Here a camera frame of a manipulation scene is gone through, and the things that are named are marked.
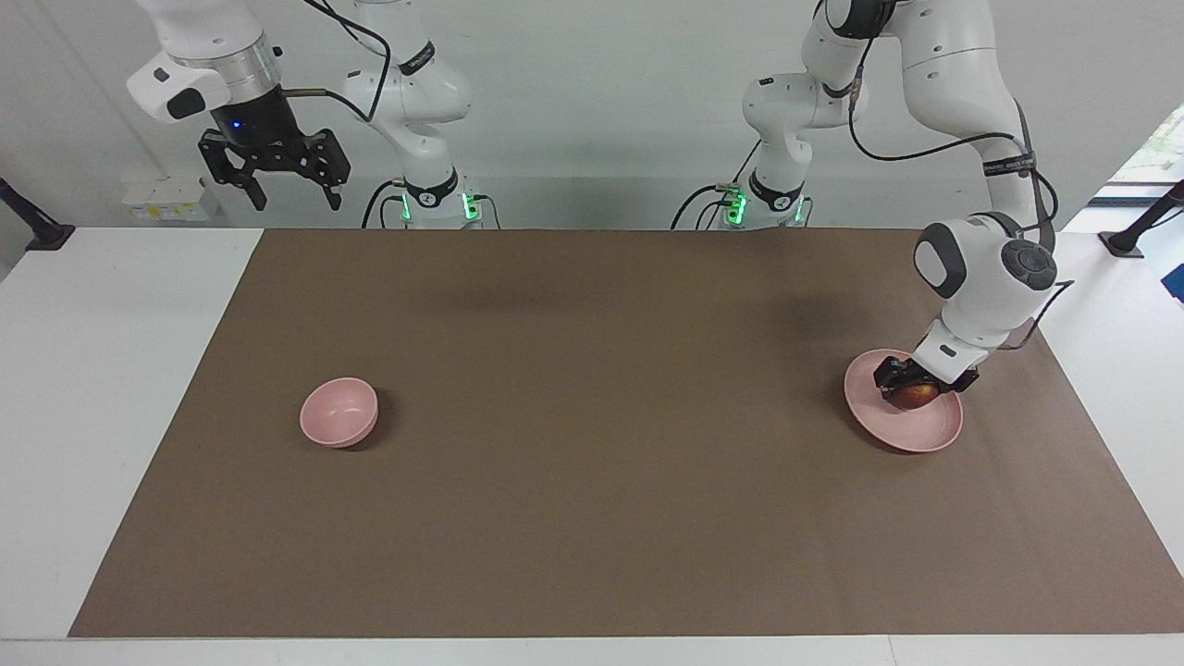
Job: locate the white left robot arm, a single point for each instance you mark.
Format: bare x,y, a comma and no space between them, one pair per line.
962,92

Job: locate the pink bowl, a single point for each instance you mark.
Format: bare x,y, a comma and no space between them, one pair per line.
338,412

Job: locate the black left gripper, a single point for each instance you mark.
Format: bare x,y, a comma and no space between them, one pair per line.
934,372

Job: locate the red apple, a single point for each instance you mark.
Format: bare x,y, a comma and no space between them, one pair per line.
916,398

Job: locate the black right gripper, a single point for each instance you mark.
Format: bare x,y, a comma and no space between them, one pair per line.
259,125

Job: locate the pink plate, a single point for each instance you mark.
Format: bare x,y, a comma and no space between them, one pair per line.
911,430

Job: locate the blue object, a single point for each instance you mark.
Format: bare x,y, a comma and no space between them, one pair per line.
1177,282

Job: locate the brown table mat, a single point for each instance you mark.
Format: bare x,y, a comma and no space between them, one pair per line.
601,444

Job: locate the white socket box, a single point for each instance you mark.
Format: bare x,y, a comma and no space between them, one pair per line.
166,202

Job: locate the black camera stand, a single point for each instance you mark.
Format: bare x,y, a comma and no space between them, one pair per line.
37,231
1133,239

